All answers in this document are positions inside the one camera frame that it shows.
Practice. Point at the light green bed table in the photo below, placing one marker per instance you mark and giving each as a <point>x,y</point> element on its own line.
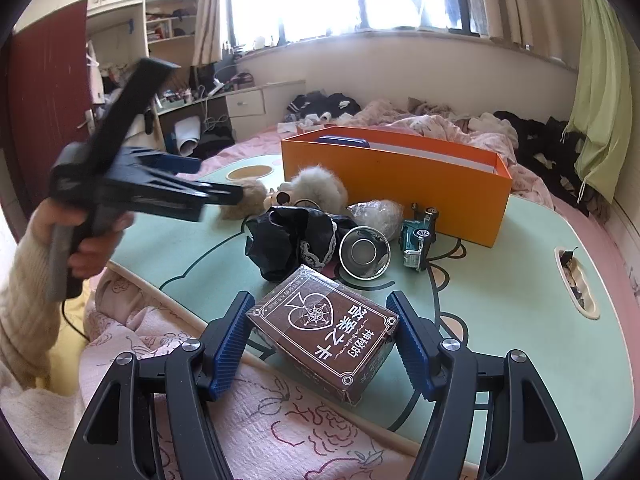
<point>500,310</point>

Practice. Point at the person's left hand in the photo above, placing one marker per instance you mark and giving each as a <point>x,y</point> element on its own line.
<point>95,255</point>

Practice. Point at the black cloth with lace trim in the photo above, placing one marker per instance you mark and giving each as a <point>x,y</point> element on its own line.
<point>280,245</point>

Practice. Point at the yellow printed cloth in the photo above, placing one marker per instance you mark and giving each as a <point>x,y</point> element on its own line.
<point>82,315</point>

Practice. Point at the pink crumpled quilt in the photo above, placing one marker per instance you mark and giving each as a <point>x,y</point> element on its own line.
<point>450,127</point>

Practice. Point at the small black clothes pile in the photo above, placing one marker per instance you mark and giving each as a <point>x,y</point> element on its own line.
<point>325,102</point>

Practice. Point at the orange cardboard box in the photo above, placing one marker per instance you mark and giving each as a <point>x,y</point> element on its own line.
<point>390,180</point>

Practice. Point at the large black clothes pile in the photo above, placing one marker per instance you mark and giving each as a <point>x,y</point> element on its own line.
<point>545,150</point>

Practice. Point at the pink bed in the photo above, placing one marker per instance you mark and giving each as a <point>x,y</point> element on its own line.
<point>260,142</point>

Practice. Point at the teal toy car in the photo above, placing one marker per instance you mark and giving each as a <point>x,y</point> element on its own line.
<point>415,240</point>

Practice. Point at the blue tin box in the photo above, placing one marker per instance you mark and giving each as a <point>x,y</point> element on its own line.
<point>345,141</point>

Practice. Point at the metal bowl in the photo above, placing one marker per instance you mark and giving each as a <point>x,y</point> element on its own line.
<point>365,252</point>

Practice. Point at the red-brown door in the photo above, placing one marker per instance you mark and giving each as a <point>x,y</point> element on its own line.
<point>45,100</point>

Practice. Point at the person's left forearm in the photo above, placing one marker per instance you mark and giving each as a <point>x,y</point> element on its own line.
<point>25,310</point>

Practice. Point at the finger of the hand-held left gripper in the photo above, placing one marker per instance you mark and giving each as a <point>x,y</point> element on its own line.
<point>200,195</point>
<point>170,162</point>

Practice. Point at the light green hanging cloth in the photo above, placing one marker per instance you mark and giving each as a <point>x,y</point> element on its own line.
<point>605,110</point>

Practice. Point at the cream desk with drawer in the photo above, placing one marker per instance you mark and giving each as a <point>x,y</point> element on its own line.
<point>245,105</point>

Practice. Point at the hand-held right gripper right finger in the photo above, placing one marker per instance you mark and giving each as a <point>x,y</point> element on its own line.
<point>415,345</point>

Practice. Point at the brown printed card box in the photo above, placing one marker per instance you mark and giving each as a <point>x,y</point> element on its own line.
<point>320,325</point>

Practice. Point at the white paper roll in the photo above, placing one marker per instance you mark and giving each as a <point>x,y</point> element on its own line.
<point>187,135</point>

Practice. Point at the fluffy beige plush toy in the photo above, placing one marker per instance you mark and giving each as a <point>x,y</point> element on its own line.
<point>315,185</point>

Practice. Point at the white crumpled garment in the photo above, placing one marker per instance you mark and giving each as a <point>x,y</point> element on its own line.
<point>492,122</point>

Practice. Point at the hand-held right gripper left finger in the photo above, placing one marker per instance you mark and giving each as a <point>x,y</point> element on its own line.
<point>232,345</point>

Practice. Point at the clear plastic ball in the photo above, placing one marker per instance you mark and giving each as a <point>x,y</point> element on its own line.
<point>380,212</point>

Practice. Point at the beige curtain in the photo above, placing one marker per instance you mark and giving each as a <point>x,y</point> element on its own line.
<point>530,5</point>
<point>210,10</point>

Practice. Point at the pink floral blanket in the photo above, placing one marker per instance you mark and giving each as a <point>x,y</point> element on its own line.
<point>275,425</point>

